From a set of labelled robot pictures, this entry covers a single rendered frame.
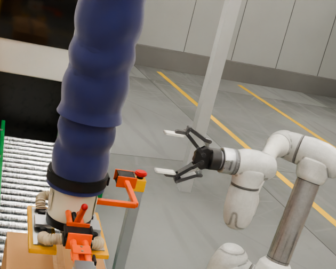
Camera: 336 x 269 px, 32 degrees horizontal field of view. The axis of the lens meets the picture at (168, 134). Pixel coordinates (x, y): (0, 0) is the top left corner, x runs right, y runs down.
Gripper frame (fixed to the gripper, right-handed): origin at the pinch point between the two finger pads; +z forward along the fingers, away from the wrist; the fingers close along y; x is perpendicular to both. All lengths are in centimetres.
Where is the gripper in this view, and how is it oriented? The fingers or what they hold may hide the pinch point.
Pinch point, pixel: (162, 151)
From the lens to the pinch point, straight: 195.4
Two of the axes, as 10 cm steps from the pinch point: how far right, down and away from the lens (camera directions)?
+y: -2.3, 9.3, 2.9
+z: -9.4, -1.4, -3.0
